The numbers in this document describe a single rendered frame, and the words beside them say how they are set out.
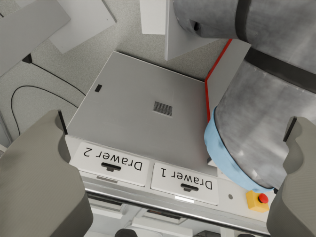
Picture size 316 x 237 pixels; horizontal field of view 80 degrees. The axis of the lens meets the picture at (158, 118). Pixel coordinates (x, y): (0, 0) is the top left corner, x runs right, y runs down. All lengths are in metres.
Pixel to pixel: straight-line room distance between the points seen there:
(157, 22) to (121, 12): 0.85
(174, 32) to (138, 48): 1.11
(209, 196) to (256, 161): 0.64
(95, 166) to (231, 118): 0.62
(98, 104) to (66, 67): 0.79
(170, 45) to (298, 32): 0.17
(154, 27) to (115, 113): 0.55
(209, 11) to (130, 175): 0.64
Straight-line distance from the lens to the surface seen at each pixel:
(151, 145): 0.89
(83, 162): 0.78
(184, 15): 0.29
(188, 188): 0.80
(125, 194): 0.76
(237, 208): 0.95
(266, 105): 0.22
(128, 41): 1.41
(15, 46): 1.09
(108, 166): 0.74
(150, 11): 0.51
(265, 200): 0.97
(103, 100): 1.01
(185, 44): 0.34
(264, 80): 0.22
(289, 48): 0.21
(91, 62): 1.59
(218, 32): 0.29
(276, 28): 0.23
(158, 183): 0.79
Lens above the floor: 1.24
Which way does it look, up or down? 43 degrees down
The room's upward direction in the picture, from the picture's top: 170 degrees counter-clockwise
